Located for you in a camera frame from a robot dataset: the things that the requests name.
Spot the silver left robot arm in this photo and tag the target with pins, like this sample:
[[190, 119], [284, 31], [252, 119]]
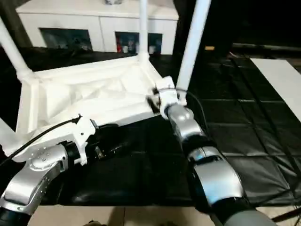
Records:
[[30, 174]]

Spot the dark patterned ornament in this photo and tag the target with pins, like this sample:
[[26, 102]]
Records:
[[113, 1]]

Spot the small yellow tag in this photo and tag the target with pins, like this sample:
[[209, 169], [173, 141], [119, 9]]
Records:
[[209, 48]]

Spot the white plastic table top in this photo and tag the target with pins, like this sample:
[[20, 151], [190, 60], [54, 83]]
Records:
[[82, 89]]

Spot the black mat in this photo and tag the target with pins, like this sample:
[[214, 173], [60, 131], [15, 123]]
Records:
[[235, 129]]

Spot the grey curtain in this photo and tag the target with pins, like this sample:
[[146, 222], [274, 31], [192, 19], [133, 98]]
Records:
[[21, 26]]

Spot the white cabinet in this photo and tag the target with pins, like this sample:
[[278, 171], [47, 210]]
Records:
[[70, 18]]

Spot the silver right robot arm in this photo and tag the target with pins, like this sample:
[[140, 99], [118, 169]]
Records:
[[204, 169]]

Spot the black side table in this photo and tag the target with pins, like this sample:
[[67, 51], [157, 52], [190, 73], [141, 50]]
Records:
[[265, 50]]

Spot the white plastic table leg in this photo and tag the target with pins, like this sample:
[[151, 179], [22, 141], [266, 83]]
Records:
[[14, 51], [192, 47], [5, 134], [143, 28]]

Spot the white flat board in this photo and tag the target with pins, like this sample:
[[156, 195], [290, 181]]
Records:
[[277, 77]]

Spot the small red item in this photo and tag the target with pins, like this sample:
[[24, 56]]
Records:
[[119, 47]]

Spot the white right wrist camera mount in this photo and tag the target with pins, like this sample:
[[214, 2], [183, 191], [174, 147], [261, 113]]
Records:
[[169, 94]]

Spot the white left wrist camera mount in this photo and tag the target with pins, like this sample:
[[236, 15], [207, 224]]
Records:
[[82, 131]]

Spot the small white bottle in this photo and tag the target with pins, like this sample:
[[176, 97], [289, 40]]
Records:
[[125, 49], [152, 50]]

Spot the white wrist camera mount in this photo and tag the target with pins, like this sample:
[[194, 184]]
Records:
[[169, 94], [82, 131]]

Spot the black folding table frame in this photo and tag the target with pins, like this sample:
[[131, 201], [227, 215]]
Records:
[[285, 214]]

